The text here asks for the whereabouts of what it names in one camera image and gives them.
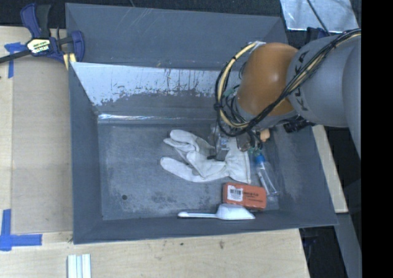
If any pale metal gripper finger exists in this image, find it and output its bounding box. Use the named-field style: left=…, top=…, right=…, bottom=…
left=207, top=137, right=230, bottom=161
left=210, top=123, right=222, bottom=146

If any white work glove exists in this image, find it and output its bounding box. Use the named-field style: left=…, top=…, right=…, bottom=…
left=159, top=129, right=252, bottom=184

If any clear bottle with blue cap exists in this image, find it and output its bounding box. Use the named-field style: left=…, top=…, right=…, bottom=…
left=249, top=150, right=282, bottom=198

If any orange box with barcode label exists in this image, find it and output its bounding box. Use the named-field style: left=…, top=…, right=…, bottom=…
left=221, top=182, right=268, bottom=211

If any white plastic scoop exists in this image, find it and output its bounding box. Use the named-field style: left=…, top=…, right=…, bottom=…
left=177, top=203, right=256, bottom=221

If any grey metal bin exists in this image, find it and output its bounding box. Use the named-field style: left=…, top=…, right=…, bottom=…
left=64, top=2, right=340, bottom=245

